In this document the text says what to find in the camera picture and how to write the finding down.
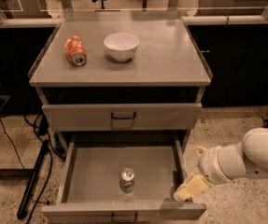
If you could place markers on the grey drawer cabinet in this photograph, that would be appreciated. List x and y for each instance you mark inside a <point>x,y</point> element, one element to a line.
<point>166,69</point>

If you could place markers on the black caster wheel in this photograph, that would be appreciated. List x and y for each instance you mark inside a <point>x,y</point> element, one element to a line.
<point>265,123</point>

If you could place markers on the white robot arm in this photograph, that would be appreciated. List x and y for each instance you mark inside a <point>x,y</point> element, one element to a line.
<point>249,158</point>

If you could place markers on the closed top drawer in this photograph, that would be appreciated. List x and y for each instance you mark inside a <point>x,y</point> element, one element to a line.
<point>82,118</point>

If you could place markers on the orange soda can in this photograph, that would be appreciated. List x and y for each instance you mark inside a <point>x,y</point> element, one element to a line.
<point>75,52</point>

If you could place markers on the black top drawer handle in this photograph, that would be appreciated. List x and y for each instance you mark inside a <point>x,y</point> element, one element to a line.
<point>123,115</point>

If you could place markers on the silver redbull can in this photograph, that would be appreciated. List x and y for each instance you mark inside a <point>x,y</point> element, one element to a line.
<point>127,177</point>

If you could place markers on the black drawer handle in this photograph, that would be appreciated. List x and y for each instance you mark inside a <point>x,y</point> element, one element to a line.
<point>124,219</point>
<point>123,115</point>

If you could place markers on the open middle drawer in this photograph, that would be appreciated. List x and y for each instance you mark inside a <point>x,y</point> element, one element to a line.
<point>90,186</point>

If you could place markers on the black floor bar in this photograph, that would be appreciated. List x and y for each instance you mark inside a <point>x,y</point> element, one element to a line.
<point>22,211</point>

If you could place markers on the black middle drawer handle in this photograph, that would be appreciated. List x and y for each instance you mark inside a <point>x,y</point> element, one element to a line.
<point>124,219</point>

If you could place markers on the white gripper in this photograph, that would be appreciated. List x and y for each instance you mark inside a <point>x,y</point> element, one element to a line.
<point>208,164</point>

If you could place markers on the white bowl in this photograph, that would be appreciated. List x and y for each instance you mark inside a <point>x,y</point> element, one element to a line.
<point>121,46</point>

